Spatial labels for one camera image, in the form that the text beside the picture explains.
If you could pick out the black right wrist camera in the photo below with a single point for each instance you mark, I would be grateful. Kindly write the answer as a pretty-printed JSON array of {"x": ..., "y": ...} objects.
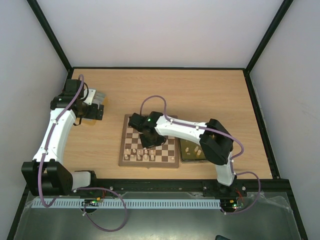
[{"x": 136, "y": 122}]

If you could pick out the dark phone corner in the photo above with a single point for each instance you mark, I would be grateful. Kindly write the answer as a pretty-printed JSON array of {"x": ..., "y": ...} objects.
[{"x": 220, "y": 237}]

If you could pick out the white slotted cable duct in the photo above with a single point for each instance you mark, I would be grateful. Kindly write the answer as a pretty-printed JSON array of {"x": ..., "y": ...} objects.
[{"x": 73, "y": 203}]

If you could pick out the wooden chess board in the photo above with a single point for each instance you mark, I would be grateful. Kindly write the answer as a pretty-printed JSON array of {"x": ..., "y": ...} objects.
[{"x": 162, "y": 154}]

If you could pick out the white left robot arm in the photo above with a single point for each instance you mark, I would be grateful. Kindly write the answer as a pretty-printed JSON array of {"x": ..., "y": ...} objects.
[{"x": 46, "y": 170}]

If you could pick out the gold interior green tin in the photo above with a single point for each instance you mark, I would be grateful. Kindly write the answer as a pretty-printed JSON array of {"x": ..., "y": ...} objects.
[{"x": 190, "y": 157}]

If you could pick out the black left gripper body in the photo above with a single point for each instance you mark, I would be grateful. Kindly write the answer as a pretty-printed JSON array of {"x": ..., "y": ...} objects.
[{"x": 92, "y": 115}]

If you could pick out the black mounting rail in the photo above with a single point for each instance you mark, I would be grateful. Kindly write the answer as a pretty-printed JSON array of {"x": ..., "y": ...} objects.
[{"x": 206, "y": 187}]

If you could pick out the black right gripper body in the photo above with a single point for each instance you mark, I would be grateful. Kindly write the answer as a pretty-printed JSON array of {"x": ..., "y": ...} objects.
[{"x": 146, "y": 141}]

